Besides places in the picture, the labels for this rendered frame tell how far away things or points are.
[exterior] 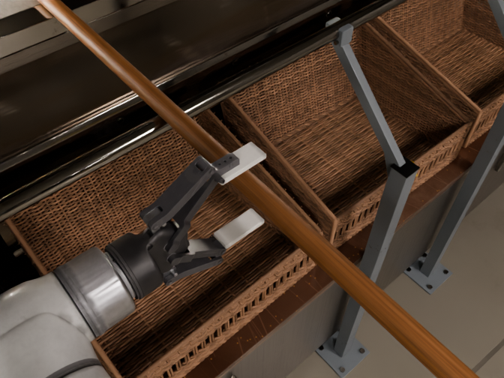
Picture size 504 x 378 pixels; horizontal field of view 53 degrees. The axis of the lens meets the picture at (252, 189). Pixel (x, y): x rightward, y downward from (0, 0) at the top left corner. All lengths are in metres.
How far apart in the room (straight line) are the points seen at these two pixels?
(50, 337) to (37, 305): 0.04
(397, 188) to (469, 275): 1.10
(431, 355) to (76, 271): 0.38
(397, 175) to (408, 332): 0.54
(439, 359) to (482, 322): 1.49
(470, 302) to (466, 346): 0.18
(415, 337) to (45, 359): 0.37
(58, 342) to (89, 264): 0.09
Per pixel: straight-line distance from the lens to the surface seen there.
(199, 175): 0.56
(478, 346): 2.01
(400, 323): 0.58
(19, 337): 0.56
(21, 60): 1.09
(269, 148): 1.29
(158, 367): 1.06
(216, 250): 0.69
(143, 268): 0.59
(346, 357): 1.85
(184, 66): 1.28
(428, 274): 2.05
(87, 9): 1.10
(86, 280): 0.57
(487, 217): 2.34
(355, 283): 0.59
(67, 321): 0.57
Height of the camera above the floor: 1.71
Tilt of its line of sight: 50 degrees down
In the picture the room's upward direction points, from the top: straight up
